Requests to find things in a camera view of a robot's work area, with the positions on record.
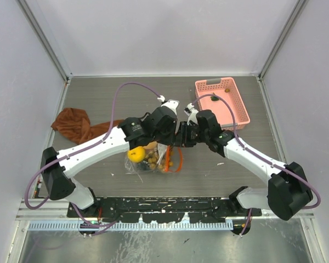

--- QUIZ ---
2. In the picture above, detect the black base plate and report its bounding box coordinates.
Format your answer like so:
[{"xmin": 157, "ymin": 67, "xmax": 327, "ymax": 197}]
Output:
[{"xmin": 80, "ymin": 197, "xmax": 248, "ymax": 224}]

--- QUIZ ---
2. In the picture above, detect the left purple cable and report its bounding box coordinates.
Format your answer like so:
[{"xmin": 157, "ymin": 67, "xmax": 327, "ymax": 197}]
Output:
[{"xmin": 26, "ymin": 82, "xmax": 165, "ymax": 238}]

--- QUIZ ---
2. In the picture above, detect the brown cloth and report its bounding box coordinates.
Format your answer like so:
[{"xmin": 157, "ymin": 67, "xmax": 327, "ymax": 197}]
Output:
[{"xmin": 51, "ymin": 108, "xmax": 123, "ymax": 145}]

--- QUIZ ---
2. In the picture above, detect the slotted cable duct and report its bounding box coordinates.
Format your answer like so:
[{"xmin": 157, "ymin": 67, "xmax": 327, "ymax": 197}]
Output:
[{"xmin": 27, "ymin": 220, "xmax": 234, "ymax": 231}]

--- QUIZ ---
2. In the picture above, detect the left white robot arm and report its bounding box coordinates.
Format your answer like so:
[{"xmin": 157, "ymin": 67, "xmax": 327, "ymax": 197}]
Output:
[{"xmin": 41, "ymin": 102, "xmax": 177, "ymax": 217}]

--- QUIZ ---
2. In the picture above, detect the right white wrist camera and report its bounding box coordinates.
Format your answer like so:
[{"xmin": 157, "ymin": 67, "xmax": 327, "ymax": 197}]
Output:
[{"xmin": 184, "ymin": 103, "xmax": 198, "ymax": 125}]

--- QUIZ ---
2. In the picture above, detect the clear orange-zip bag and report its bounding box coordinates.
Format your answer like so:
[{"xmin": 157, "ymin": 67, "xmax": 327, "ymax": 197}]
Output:
[{"xmin": 124, "ymin": 142, "xmax": 184, "ymax": 175}]

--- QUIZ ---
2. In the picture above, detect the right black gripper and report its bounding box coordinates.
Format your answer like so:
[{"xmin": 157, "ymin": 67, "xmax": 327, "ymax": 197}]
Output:
[{"xmin": 175, "ymin": 121, "xmax": 209, "ymax": 148}]

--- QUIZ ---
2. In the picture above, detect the brown longan bunch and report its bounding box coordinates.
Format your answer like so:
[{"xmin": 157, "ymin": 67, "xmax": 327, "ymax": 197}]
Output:
[{"xmin": 143, "ymin": 148, "xmax": 174, "ymax": 173}]

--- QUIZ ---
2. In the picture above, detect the pink plastic basket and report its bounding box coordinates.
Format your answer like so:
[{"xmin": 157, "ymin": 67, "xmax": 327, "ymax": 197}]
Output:
[{"xmin": 195, "ymin": 77, "xmax": 250, "ymax": 130}]

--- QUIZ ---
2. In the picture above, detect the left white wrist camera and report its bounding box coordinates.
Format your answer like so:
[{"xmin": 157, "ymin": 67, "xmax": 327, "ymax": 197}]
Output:
[{"xmin": 157, "ymin": 95, "xmax": 179, "ymax": 115}]

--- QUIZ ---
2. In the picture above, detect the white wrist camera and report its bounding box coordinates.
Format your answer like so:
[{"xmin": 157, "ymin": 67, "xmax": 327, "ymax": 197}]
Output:
[
  {"xmin": 184, "ymin": 103, "xmax": 198, "ymax": 125},
  {"xmin": 157, "ymin": 95, "xmax": 179, "ymax": 115}
]

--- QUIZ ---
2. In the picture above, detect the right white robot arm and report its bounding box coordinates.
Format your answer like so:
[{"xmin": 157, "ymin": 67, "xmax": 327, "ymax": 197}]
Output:
[{"xmin": 175, "ymin": 107, "xmax": 313, "ymax": 221}]

